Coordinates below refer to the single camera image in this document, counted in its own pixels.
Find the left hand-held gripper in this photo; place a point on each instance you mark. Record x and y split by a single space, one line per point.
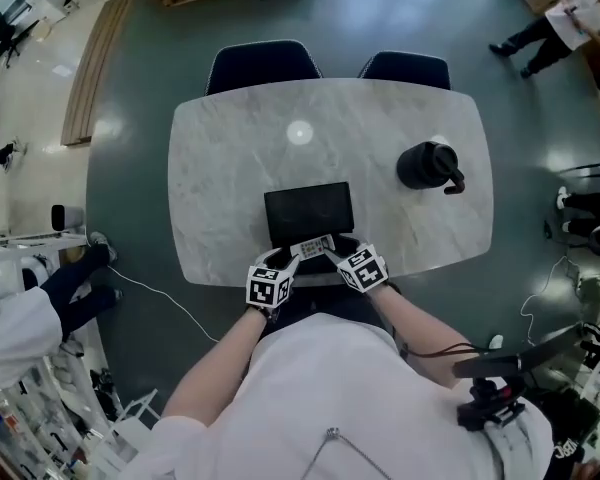
269 288

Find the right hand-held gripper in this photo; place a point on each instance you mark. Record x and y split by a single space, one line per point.
364 269

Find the white remote control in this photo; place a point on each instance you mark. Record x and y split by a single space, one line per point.
312 247

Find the black storage box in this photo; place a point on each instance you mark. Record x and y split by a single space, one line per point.
307 213

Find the person's right forearm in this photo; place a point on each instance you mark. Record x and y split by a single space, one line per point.
420 325

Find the person's left forearm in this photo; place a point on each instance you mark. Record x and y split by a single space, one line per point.
215 363

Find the person's white shirt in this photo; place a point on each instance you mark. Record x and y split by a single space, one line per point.
340 398

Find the dark blue chair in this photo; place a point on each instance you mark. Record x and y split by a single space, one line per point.
262 65
405 70

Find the long wooden boards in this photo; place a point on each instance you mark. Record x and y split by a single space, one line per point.
97 68

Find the black tripod stand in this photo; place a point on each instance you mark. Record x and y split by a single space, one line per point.
2 38

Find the black camera rig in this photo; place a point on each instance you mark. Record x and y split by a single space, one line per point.
500 383

